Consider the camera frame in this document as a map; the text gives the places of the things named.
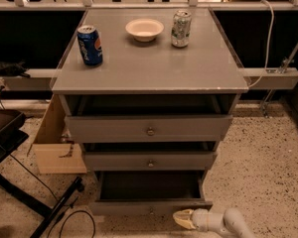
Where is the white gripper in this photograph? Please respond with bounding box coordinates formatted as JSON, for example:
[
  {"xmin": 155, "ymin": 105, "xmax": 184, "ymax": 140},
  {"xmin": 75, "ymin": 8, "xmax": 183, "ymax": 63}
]
[{"xmin": 173, "ymin": 209, "xmax": 224, "ymax": 232}]

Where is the grey bottom drawer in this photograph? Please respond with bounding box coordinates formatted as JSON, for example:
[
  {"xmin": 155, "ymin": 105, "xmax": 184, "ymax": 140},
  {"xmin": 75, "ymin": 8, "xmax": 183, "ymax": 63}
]
[{"xmin": 89, "ymin": 171, "xmax": 213, "ymax": 215}]

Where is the grey drawer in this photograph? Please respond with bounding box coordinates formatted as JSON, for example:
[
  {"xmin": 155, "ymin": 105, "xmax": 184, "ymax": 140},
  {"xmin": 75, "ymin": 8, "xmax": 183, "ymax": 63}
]
[
  {"xmin": 62, "ymin": 94, "xmax": 232, "ymax": 143},
  {"xmin": 89, "ymin": 171, "xmax": 213, "ymax": 215},
  {"xmin": 83, "ymin": 142, "xmax": 217, "ymax": 171}
]

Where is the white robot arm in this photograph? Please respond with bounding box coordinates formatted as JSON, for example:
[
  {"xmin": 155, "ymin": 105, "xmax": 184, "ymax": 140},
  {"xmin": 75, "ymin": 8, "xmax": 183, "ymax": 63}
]
[{"xmin": 173, "ymin": 208, "xmax": 255, "ymax": 238}]

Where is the grey middle drawer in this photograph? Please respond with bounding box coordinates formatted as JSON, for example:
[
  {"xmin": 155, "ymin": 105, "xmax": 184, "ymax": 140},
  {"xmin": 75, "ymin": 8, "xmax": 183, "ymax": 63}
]
[{"xmin": 83, "ymin": 142, "xmax": 217, "ymax": 171}]

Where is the grey drawer cabinet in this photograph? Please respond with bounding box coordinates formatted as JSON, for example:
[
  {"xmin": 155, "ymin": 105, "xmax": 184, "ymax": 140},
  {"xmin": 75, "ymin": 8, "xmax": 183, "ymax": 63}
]
[{"xmin": 50, "ymin": 7, "xmax": 249, "ymax": 183}]

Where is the grey top drawer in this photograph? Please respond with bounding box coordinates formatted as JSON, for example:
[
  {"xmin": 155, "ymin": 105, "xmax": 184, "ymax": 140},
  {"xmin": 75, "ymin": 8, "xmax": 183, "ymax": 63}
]
[{"xmin": 62, "ymin": 94, "xmax": 232, "ymax": 143}]

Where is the white bowl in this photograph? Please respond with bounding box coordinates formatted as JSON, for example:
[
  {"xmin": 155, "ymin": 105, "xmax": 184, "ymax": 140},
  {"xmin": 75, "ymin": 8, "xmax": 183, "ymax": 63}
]
[{"xmin": 125, "ymin": 19, "xmax": 164, "ymax": 43}]

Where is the silver green soda can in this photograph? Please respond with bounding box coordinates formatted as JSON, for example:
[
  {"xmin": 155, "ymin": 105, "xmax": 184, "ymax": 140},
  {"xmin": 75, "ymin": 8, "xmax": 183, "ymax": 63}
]
[{"xmin": 171, "ymin": 9, "xmax": 192, "ymax": 48}]

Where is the blue Pepsi can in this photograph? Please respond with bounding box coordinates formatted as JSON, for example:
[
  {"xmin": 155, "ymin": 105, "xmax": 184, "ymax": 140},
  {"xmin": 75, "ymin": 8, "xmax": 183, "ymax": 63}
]
[{"xmin": 77, "ymin": 25, "xmax": 102, "ymax": 66}]

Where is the black stand with tray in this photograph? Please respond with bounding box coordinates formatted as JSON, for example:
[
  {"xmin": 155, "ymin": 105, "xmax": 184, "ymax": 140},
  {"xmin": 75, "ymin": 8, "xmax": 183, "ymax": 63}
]
[{"xmin": 0, "ymin": 96, "xmax": 85, "ymax": 238}]

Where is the black floor cable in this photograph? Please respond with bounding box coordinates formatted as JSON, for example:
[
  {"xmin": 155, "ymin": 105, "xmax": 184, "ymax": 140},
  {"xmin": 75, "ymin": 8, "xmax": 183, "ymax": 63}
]
[{"xmin": 9, "ymin": 153, "xmax": 97, "ymax": 238}]

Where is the wooden board bracket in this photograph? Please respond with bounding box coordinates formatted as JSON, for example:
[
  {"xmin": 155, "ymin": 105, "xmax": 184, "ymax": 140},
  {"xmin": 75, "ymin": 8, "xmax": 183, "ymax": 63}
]
[{"xmin": 32, "ymin": 95, "xmax": 86, "ymax": 174}]

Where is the white cable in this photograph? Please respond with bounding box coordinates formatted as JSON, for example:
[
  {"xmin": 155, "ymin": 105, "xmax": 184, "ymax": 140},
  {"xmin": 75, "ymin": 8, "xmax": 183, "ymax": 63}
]
[{"xmin": 247, "ymin": 0, "xmax": 276, "ymax": 89}]

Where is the black cloth on rail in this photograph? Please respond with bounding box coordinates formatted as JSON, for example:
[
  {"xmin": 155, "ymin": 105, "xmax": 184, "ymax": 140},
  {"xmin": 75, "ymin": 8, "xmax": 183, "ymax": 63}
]
[{"xmin": 0, "ymin": 61, "xmax": 30, "ymax": 77}]

